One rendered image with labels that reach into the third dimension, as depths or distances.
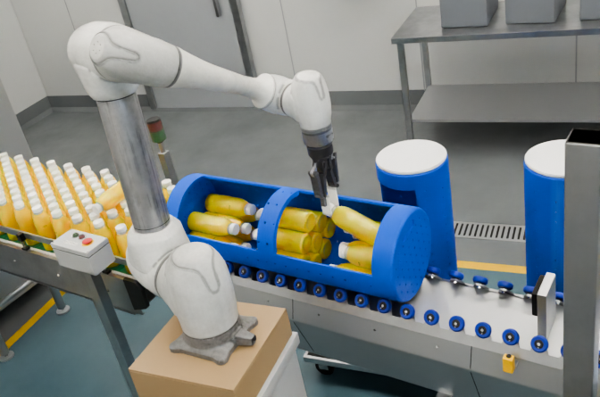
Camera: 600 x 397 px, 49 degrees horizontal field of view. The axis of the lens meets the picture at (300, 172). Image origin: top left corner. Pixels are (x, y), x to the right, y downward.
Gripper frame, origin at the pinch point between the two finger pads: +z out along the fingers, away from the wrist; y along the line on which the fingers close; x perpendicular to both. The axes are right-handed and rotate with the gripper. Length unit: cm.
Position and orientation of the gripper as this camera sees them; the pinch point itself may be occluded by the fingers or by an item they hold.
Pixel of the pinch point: (329, 201)
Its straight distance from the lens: 201.4
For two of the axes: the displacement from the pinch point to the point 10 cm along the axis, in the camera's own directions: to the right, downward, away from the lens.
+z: 1.7, 8.7, 4.7
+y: 5.2, -4.8, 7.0
